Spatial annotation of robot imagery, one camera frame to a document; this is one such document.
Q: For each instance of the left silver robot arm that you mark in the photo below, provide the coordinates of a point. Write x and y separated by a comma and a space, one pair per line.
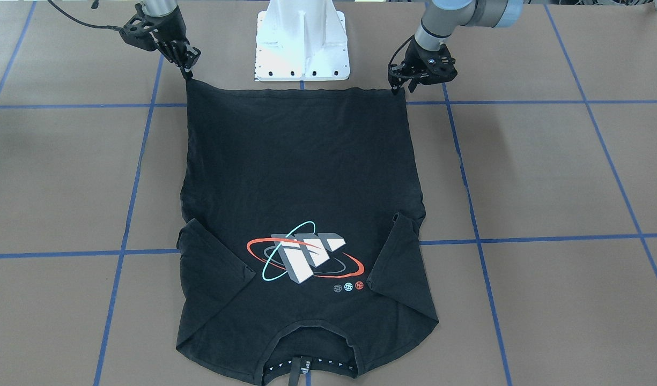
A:
441, 18

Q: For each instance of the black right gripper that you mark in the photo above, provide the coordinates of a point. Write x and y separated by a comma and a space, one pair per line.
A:
168, 28

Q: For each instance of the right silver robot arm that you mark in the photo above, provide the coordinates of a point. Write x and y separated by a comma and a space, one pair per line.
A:
159, 25

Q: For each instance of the blue tape grid lines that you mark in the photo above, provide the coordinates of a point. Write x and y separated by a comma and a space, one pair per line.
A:
467, 241

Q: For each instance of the brown paper table cover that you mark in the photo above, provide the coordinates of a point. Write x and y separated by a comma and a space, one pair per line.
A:
548, 214

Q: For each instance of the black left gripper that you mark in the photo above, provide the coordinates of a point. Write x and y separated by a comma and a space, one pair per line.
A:
414, 54

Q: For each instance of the black printed t-shirt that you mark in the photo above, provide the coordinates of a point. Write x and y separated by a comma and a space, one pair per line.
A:
301, 247

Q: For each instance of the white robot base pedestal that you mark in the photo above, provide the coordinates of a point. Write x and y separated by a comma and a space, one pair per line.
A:
301, 41

